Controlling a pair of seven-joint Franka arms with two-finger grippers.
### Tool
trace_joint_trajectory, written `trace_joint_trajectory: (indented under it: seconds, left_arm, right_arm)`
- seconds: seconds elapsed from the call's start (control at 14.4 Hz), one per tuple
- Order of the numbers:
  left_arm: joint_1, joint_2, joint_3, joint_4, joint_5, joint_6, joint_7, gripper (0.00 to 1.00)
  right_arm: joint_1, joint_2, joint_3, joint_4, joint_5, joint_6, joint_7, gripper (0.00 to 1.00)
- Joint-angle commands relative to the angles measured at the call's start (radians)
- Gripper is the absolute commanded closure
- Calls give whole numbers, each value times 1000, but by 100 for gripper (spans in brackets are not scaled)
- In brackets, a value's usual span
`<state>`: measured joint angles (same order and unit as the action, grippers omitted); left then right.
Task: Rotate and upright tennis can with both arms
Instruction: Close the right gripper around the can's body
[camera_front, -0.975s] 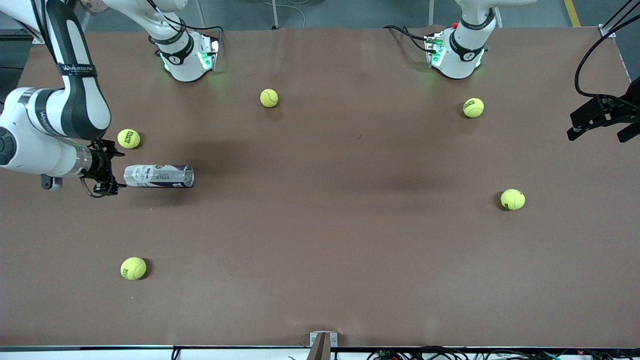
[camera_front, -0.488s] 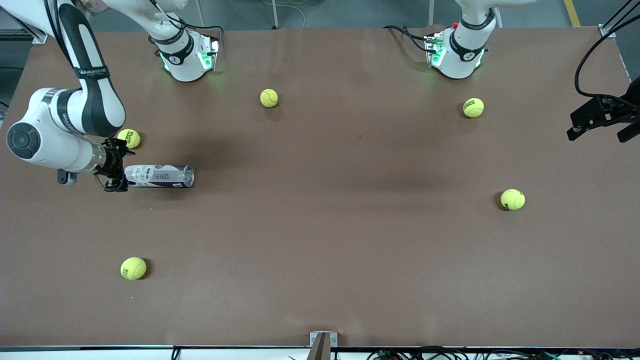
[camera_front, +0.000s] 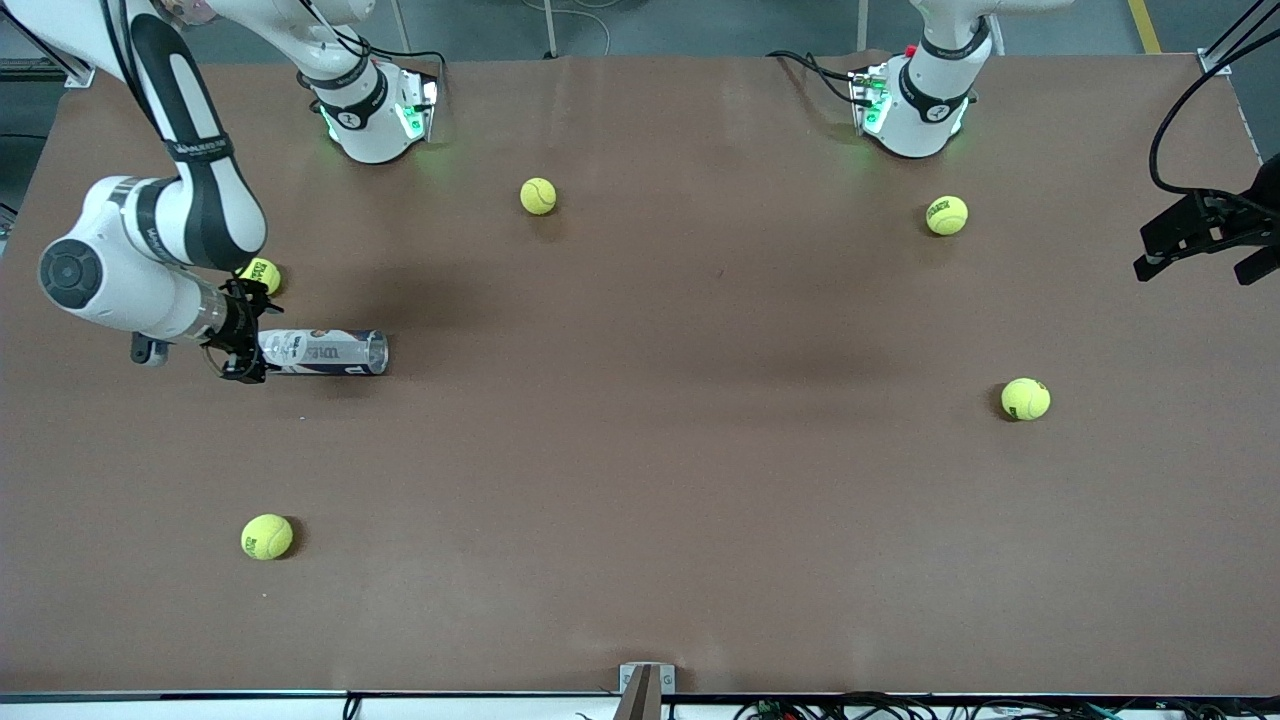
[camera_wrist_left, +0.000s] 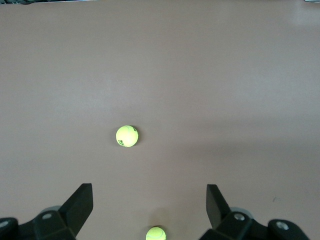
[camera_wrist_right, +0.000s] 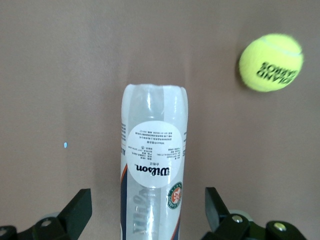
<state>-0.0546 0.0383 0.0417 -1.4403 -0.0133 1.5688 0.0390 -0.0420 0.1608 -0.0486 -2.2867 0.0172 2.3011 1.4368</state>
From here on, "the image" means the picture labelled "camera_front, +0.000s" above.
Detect clear tennis ball can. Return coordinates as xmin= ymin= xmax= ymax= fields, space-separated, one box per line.
xmin=258 ymin=328 xmax=389 ymax=377

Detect brown table mat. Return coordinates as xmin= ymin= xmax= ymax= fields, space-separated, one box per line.
xmin=0 ymin=50 xmax=1280 ymax=698

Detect aluminium frame post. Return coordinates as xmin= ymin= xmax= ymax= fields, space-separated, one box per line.
xmin=1198 ymin=0 xmax=1280 ymax=77
xmin=20 ymin=30 xmax=98 ymax=89

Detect black right base cable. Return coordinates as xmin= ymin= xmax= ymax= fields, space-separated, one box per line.
xmin=300 ymin=0 xmax=448 ymax=101

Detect black base cable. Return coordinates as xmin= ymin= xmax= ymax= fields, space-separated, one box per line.
xmin=300 ymin=0 xmax=448 ymax=101
xmin=768 ymin=48 xmax=863 ymax=106

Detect black left base cable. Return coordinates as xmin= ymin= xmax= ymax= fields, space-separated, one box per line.
xmin=768 ymin=48 xmax=863 ymax=106

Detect grey metal bracket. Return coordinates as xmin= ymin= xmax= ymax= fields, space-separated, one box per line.
xmin=618 ymin=663 xmax=677 ymax=720

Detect tangled black cables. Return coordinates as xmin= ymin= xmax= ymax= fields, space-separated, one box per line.
xmin=735 ymin=690 xmax=1280 ymax=720

